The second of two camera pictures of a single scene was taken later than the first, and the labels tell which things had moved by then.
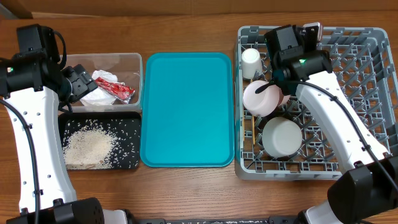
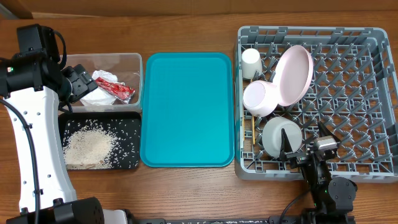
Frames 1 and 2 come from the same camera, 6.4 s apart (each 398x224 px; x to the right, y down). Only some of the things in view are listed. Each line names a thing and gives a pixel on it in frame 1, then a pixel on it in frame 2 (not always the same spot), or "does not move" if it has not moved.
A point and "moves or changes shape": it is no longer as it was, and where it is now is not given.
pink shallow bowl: [264, 104] does not move
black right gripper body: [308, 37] to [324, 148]
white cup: [251, 62] does not move
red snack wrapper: [120, 93] does not move
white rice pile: [88, 147] does not move
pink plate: [319, 28] moves or changes shape
